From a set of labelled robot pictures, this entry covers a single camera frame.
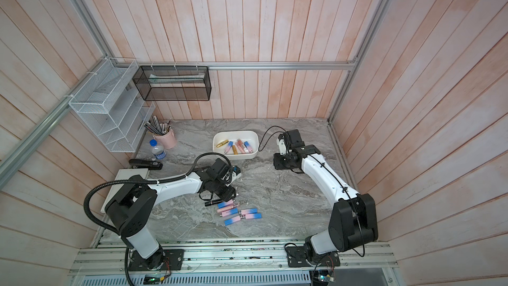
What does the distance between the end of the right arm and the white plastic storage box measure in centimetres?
25

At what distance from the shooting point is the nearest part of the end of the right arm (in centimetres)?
60

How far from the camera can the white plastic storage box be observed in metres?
1.05
